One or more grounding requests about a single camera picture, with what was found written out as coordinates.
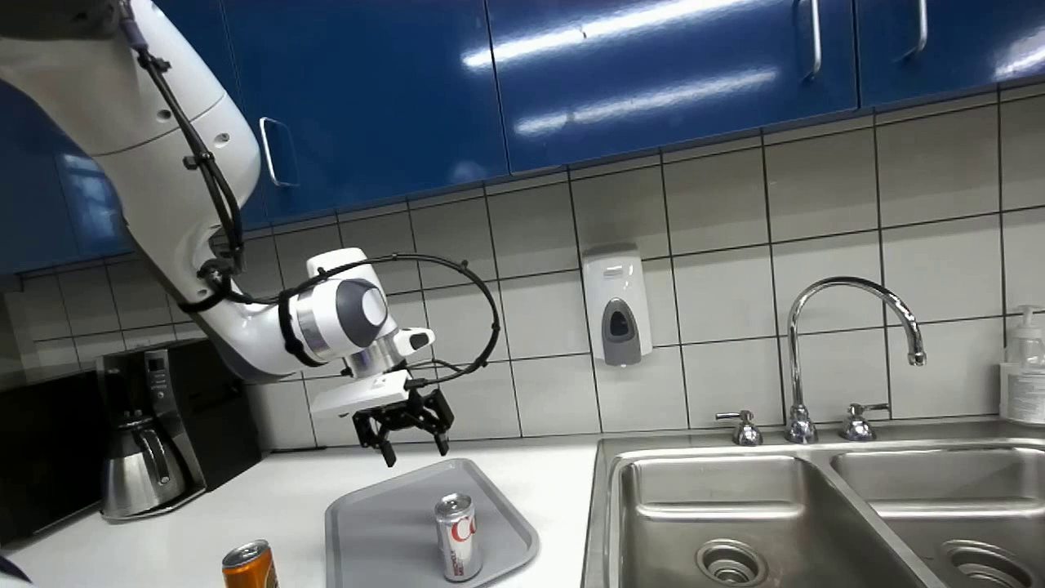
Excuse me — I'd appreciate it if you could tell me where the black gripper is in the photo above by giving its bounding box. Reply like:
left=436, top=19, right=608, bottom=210
left=352, top=384, right=456, bottom=470

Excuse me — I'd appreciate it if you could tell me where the silver can with red print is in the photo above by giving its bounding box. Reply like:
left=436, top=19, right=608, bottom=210
left=436, top=491, right=483, bottom=583

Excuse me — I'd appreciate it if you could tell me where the orange soda can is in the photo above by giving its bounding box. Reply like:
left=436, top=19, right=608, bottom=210
left=219, top=538, right=281, bottom=588

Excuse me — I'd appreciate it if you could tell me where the grey plastic tray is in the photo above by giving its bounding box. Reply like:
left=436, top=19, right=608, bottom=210
left=323, top=454, right=542, bottom=588

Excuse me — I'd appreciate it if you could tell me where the black coffee maker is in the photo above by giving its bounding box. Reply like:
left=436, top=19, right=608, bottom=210
left=94, top=336, right=264, bottom=521

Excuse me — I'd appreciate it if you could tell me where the stainless steel coffee carafe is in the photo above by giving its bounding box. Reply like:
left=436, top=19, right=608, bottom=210
left=104, top=412, right=193, bottom=520

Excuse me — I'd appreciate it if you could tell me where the stainless steel double sink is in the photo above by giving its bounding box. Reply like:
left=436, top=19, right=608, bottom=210
left=581, top=435, right=1045, bottom=588

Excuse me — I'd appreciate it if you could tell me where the blue glossy cabinet door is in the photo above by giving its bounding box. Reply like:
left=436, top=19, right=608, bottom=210
left=0, top=78, right=143, bottom=273
left=151, top=0, right=490, bottom=231
left=483, top=0, right=860, bottom=176
left=851, top=0, right=1045, bottom=111

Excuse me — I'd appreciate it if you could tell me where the black microwave oven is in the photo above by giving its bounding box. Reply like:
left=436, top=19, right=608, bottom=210
left=0, top=365, right=112, bottom=550

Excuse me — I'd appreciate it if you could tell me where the chrome gooseneck faucet spout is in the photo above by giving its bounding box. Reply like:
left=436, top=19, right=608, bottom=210
left=784, top=273, right=931, bottom=445

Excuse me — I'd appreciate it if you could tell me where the clear soap pump bottle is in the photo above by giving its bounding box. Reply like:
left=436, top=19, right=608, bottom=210
left=996, top=305, right=1045, bottom=429

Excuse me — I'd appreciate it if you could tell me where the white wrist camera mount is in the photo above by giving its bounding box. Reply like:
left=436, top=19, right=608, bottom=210
left=307, top=370, right=414, bottom=424

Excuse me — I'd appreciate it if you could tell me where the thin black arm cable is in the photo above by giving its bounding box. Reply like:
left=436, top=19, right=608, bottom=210
left=112, top=0, right=507, bottom=384

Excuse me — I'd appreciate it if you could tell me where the white wall soap dispenser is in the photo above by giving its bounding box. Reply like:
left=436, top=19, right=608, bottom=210
left=581, top=248, right=655, bottom=370

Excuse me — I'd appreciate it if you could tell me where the chrome cabinet door handle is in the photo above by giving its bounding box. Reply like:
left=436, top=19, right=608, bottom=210
left=254, top=111, right=296, bottom=188
left=799, top=0, right=826, bottom=80
left=898, top=0, right=934, bottom=64

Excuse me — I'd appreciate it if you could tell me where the chrome faucet handle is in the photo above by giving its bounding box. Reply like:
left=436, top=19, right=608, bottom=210
left=714, top=408, right=763, bottom=446
left=843, top=402, right=896, bottom=441

